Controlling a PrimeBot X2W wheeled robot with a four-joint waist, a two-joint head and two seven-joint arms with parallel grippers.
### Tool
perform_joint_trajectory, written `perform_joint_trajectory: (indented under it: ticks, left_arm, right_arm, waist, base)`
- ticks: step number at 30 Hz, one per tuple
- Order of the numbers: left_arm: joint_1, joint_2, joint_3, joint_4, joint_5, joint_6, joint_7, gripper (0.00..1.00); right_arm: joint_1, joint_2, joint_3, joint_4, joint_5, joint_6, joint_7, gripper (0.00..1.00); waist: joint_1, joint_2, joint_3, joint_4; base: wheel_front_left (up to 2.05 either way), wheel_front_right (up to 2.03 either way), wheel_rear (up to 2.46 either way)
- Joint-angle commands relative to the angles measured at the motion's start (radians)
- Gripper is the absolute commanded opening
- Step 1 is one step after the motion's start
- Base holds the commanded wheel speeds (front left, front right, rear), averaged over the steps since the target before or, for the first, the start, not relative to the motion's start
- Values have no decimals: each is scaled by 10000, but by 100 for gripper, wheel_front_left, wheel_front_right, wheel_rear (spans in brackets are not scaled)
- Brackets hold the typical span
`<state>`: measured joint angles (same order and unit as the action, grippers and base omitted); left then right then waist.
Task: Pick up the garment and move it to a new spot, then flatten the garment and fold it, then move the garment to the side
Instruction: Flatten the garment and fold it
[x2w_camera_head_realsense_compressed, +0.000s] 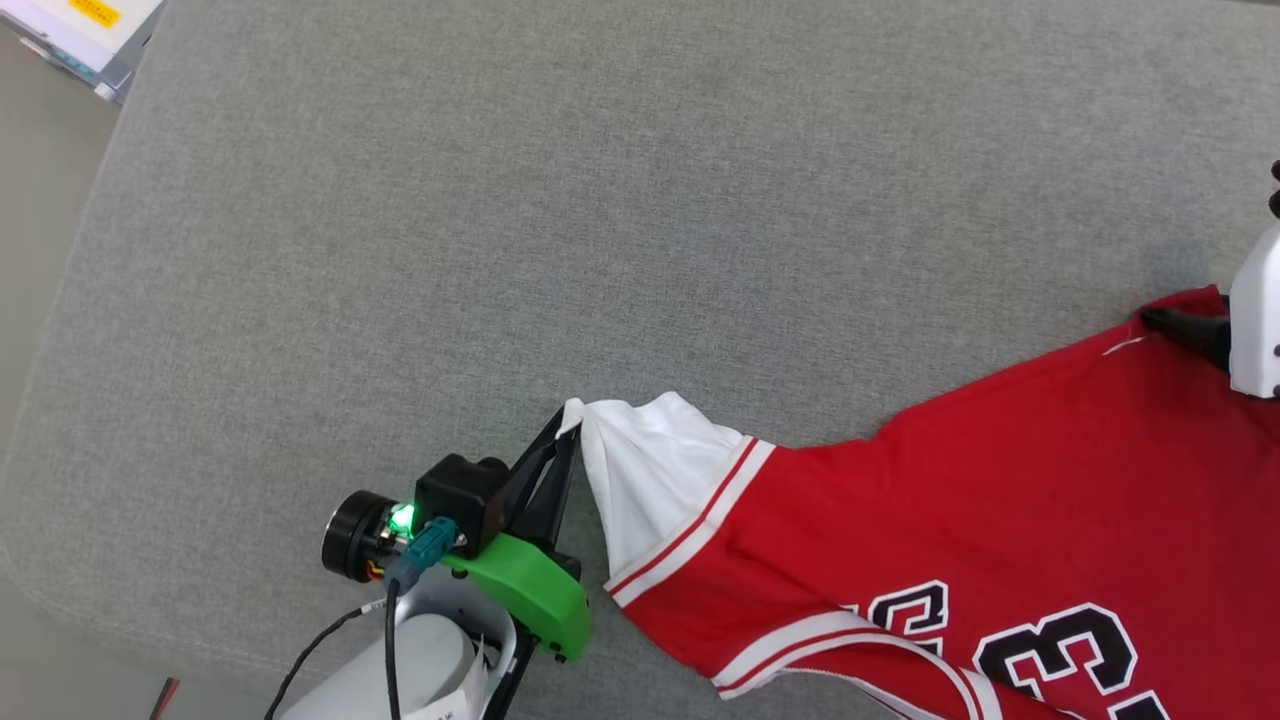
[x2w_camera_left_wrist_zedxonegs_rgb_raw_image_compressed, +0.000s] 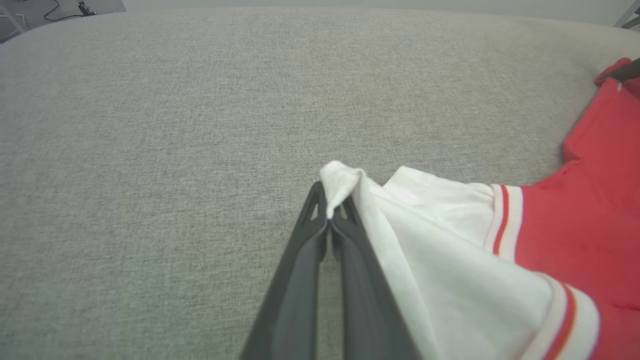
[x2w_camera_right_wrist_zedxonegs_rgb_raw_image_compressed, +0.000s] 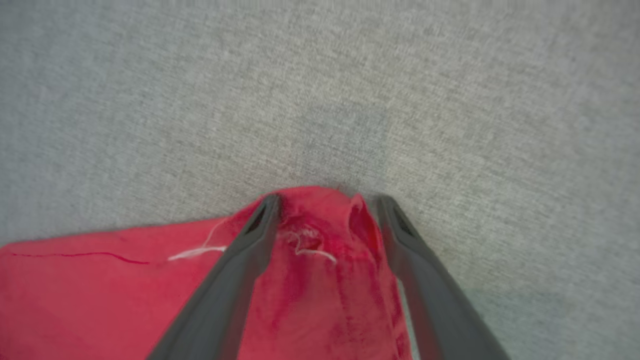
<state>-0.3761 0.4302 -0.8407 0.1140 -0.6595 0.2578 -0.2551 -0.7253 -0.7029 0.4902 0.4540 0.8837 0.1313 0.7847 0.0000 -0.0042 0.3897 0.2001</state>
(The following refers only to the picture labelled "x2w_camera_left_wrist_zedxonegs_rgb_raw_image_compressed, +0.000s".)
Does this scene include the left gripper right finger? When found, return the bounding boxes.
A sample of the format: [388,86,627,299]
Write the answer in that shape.
[329,196,422,360]

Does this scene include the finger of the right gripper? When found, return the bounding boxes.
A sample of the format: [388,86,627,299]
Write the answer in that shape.
[606,58,640,84]

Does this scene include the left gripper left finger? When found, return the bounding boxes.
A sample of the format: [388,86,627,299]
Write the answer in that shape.
[239,180,329,360]

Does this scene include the red and white garment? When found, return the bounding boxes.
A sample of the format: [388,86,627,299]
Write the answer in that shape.
[319,57,640,360]

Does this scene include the white metal frame leg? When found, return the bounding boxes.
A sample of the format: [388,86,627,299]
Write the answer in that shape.
[613,1,640,31]

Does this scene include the black floor cable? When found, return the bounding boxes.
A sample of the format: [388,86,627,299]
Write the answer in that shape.
[42,0,97,22]

